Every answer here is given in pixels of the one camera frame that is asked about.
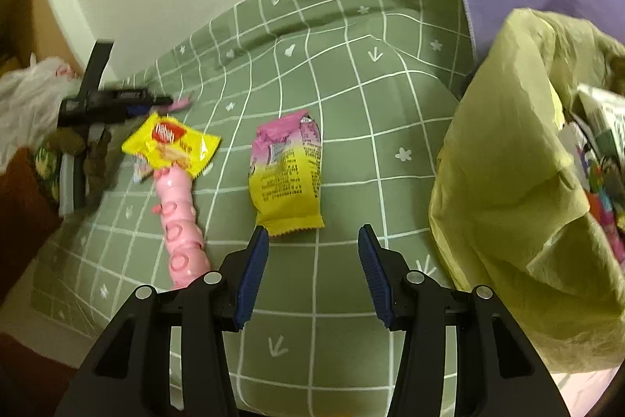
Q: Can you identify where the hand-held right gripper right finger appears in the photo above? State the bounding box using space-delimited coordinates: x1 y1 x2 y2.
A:
357 224 572 417

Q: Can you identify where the green checked blanket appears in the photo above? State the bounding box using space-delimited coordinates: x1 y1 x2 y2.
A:
29 0 577 417

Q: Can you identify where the brown cardboard box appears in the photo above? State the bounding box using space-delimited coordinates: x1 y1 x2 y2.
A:
0 0 79 71

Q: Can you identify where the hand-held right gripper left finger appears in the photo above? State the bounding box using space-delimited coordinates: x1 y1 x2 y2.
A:
54 226 270 417

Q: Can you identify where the green and white carton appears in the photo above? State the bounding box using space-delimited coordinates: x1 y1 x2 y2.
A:
576 84 625 159

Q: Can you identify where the dark brown furniture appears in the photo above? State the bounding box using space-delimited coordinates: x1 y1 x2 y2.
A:
0 148 64 301

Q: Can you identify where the white plastic bag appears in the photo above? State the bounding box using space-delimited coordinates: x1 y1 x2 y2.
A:
0 58 81 164

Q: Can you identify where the pink and yellow snack packet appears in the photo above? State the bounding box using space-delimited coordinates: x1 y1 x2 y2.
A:
248 110 325 238

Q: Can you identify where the pile of colourful wrappers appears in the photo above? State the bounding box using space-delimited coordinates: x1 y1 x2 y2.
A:
561 124 625 264

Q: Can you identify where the person's left hand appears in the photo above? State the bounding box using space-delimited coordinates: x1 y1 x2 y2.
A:
54 128 114 195

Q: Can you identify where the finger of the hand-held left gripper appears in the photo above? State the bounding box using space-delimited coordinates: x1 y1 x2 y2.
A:
117 104 162 118
114 89 174 106

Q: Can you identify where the small white printed packet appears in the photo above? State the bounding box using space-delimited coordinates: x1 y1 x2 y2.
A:
132 152 153 184

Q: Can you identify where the yellow-green trash bag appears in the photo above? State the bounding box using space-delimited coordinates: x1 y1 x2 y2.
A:
429 7 625 374

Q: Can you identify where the pink plastic toy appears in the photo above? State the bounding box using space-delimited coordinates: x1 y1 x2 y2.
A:
150 167 212 291

